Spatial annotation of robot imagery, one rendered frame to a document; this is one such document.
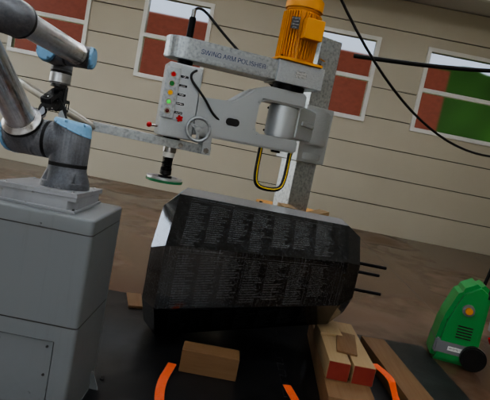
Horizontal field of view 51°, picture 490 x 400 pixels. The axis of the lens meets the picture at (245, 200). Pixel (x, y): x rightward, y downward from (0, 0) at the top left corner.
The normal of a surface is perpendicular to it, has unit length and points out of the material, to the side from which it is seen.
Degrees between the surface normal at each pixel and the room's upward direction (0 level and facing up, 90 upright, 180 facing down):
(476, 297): 90
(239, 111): 90
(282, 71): 90
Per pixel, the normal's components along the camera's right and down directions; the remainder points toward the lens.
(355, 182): -0.03, 0.12
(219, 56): 0.27, 0.18
